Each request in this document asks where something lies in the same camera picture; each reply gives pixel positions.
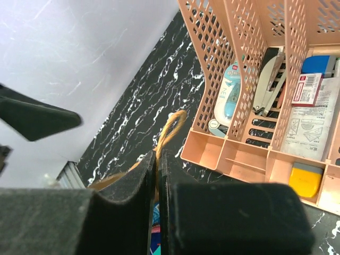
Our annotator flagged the silver stapler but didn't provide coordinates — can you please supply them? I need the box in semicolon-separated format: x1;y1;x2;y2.
253;46;286;117

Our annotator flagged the pink desk organizer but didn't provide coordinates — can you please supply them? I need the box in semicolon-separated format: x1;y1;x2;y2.
179;1;339;214

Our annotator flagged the blue correction tape pack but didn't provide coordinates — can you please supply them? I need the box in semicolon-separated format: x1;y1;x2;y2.
208;61;241;138

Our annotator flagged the brown paper bag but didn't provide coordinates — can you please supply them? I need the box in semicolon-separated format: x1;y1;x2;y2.
88;110;187;202

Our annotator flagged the yellow sticky tape dispenser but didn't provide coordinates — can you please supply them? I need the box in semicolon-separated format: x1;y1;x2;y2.
288;162;324;198

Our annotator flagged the blue eraser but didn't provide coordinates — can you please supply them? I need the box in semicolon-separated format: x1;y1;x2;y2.
301;55;336;78

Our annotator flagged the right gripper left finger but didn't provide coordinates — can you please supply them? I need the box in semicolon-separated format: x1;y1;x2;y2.
1;151;156;254

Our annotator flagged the white ruler set pack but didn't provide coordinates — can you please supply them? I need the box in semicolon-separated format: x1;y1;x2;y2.
280;77;339;161

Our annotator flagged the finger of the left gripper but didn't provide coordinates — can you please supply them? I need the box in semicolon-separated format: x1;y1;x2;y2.
1;84;82;141

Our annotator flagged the blue snack pouch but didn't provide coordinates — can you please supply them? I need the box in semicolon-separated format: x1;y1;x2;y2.
150;202;161;255

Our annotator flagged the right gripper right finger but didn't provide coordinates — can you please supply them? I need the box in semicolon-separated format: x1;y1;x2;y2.
159;151;315;254

